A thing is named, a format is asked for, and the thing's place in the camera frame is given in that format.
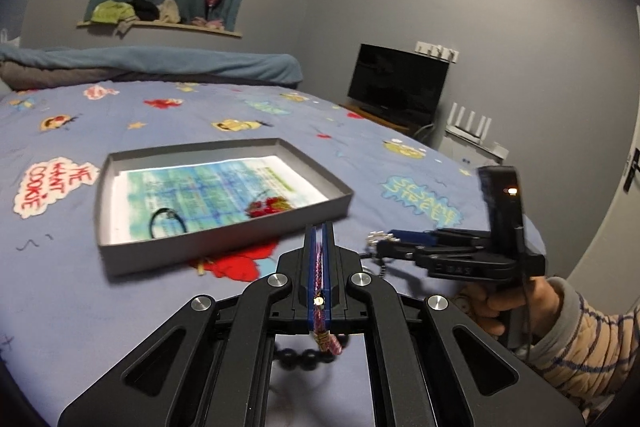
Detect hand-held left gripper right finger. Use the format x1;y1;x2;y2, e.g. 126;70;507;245
322;223;586;427

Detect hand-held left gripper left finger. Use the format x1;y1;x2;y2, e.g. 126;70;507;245
57;227;317;427

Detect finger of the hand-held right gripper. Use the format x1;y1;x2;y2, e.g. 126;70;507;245
374;241;453;266
389;228;493;249

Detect pink braided bracelet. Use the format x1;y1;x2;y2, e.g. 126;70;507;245
310;239;344;356

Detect silver chain necklace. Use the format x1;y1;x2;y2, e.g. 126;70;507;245
364;230;397;281

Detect black bead bracelet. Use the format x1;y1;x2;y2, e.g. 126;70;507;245
276;334;351;372

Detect grey cardboard box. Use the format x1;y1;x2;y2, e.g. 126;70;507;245
95;138;355;278

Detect person's right forearm striped sleeve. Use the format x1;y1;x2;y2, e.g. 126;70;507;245
520;278;640;414

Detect red bead jewelry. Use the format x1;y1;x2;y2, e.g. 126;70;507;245
247;195;292;219

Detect person's right hand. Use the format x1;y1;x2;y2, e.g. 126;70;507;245
457;276;562;339

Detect white router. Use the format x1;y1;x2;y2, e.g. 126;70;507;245
444;102;509;160

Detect blue green printed paper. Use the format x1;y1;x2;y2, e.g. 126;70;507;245
111;155;329;246

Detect wooden television stand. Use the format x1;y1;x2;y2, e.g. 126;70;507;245
339;102;427;138

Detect black television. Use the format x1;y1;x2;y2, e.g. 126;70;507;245
347;43;450;128

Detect blue blanket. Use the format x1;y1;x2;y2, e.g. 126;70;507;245
0;44;304;90

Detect wooden window sill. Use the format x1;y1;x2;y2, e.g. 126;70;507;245
76;19;244;39

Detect beige cloth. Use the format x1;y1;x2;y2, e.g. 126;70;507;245
157;0;182;26

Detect black cloth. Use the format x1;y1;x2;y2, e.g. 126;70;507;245
127;0;161;22

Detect black door handle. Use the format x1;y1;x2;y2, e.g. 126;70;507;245
622;147;640;194

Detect black hair tie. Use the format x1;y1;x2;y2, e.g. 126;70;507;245
150;207;187;239

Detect white wall hook rack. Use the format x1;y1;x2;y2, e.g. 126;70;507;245
414;40;461;64

